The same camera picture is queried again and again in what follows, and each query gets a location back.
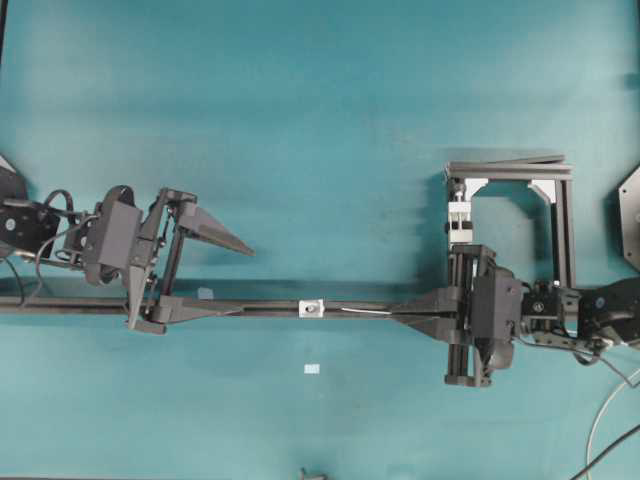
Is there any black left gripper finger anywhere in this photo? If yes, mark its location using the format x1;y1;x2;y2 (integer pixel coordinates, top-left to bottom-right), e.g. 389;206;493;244
151;295;244;323
177;203;255;256

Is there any white clamp block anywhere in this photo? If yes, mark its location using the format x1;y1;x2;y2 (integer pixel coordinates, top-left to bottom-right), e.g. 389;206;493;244
447;201;473;245

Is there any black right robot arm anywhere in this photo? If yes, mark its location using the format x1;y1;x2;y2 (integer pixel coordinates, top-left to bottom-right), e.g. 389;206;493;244
389;245;639;387

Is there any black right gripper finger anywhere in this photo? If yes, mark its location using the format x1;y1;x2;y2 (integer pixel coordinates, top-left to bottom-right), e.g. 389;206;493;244
389;288;458;315
400;317;458;344

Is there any black aluminium frame stand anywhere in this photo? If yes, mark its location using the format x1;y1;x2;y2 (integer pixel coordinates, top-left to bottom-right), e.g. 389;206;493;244
445;155;576;288

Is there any light blue tape patch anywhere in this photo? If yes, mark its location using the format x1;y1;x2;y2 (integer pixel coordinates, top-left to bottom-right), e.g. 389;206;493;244
303;363;321;375

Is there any thin silver wire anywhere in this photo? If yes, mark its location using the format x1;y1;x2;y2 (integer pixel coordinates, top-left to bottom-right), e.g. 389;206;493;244
323;305;396;317

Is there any black aluminium rail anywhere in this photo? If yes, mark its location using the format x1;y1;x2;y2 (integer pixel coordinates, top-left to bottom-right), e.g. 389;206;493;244
1;296;391;323

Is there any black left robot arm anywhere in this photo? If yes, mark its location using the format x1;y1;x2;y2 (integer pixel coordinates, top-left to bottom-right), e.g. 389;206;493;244
1;162;253;335

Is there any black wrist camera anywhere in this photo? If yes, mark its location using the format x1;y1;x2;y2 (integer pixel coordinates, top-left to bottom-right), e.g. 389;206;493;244
471;267;523;376
96;200;142;269

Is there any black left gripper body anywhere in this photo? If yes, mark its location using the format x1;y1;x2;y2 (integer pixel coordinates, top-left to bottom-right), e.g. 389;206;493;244
82;185;197;334

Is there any silver metal fitting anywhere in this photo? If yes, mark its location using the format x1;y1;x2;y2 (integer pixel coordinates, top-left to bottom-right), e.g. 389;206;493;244
298;299;325;318

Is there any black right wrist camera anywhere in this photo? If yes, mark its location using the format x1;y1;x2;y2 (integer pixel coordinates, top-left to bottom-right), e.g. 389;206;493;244
471;267;523;376

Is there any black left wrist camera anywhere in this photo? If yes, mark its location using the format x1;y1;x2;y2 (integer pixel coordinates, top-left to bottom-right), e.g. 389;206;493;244
96;200;142;269

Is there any white cable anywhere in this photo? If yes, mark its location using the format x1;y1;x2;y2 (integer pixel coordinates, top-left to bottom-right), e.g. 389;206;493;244
585;339;640;480

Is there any black table edge frame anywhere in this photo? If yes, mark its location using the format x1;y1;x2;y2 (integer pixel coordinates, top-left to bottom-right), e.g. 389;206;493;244
0;0;8;65

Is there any black table level camera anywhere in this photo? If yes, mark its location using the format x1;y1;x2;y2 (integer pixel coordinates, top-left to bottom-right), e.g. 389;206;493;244
299;468;328;480

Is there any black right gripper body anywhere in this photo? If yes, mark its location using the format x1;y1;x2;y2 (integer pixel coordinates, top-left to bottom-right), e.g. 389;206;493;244
445;244;523;386

